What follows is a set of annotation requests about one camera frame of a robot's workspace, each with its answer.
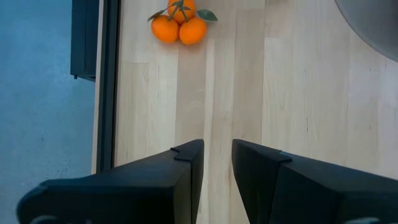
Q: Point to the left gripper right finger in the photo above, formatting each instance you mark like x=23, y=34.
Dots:
x=311, y=193

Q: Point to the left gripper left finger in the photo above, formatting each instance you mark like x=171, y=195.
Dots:
x=124, y=196

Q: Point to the tangerine cluster with leaves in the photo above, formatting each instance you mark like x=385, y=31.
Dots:
x=164, y=29

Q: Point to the round grey placemat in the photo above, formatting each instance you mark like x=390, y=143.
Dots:
x=373, y=25

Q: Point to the black aluminium table frame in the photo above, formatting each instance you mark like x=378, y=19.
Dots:
x=107, y=93

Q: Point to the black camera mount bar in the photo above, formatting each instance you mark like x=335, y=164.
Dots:
x=84, y=37

